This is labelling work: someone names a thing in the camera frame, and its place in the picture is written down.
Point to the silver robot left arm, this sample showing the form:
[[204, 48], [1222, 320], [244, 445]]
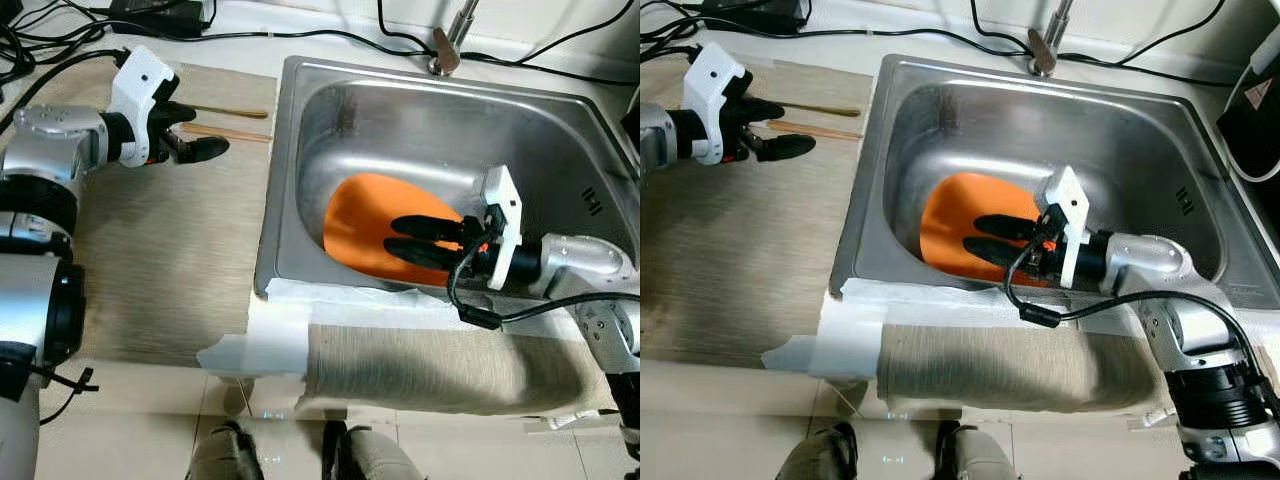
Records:
[[655, 130], [50, 135]]

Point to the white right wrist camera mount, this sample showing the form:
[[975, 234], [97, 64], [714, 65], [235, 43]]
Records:
[[1068, 200], [503, 200]]

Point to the stainless steel sink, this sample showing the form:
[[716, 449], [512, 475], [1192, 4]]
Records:
[[1130, 130], [420, 120]]

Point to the beige hanging cloth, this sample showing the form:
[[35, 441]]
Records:
[[1000, 370], [420, 370]]

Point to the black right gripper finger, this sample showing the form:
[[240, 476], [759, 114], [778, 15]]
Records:
[[1010, 227], [425, 228], [425, 255], [1000, 252]]

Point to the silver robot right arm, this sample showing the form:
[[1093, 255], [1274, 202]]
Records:
[[590, 262], [1150, 260]]

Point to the orange plastic plate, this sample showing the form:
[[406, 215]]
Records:
[[950, 215], [360, 220]]

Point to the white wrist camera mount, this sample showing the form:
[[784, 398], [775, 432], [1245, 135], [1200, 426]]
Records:
[[715, 75], [140, 85], [503, 200], [1068, 200]]

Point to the steel faucet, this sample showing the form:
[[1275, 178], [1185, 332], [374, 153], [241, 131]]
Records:
[[1045, 50], [445, 50]]

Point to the black countertop appliance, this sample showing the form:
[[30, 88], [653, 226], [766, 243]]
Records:
[[1250, 120]]

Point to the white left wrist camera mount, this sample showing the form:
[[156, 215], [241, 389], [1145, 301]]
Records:
[[140, 85], [715, 75]]

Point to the black power adapter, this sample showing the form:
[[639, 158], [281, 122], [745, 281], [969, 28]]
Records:
[[160, 15], [755, 12]]

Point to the grey robot right foot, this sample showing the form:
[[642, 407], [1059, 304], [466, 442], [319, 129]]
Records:
[[375, 455], [980, 455]]

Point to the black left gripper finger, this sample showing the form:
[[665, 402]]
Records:
[[765, 110], [200, 150], [785, 148], [180, 112]]

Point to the wooden chopstick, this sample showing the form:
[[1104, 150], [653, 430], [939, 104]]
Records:
[[820, 130], [235, 132], [825, 108], [235, 111]]

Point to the white paper towel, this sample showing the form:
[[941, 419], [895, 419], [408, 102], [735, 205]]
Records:
[[270, 340], [840, 340]]

